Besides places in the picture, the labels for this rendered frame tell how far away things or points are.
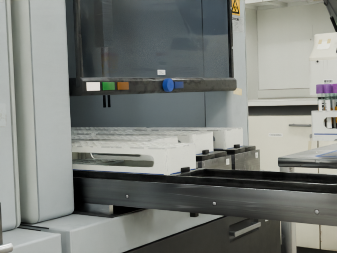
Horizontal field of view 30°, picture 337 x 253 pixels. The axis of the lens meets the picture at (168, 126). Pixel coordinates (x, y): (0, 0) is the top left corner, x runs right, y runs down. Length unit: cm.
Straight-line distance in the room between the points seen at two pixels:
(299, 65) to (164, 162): 315
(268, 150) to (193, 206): 257
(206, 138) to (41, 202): 49
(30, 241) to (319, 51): 268
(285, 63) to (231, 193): 325
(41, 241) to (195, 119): 83
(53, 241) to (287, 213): 38
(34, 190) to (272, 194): 42
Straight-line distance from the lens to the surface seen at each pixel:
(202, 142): 148
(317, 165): 130
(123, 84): 129
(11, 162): 111
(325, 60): 349
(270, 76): 430
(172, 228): 133
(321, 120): 134
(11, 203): 112
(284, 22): 427
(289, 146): 357
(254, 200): 102
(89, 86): 121
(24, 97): 114
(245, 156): 160
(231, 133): 160
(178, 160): 114
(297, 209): 99
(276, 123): 359
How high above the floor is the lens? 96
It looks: 3 degrees down
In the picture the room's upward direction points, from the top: 2 degrees counter-clockwise
